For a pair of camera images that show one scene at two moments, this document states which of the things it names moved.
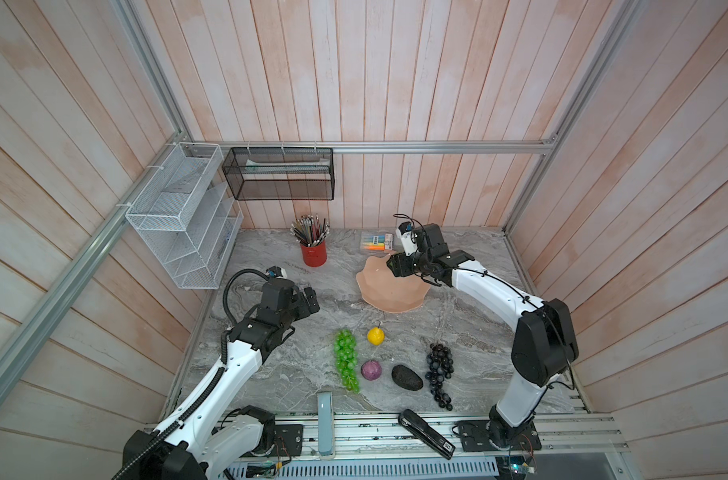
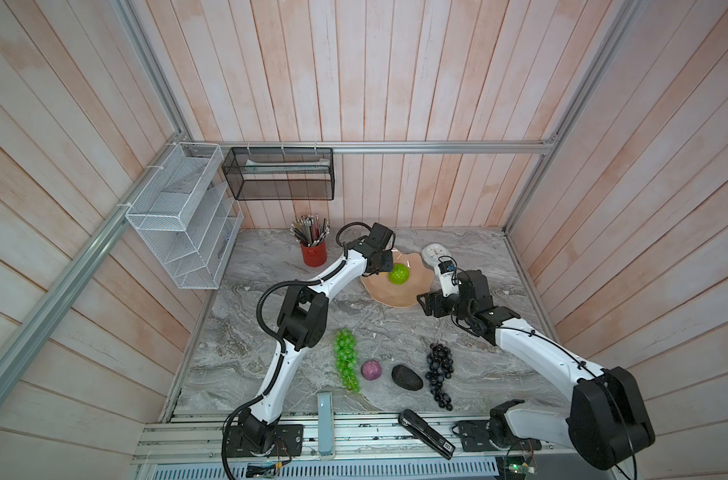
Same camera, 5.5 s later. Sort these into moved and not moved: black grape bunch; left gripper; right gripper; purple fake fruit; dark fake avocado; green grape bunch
Moved: left gripper; right gripper
Not moved: black grape bunch; dark fake avocado; green grape bunch; purple fake fruit
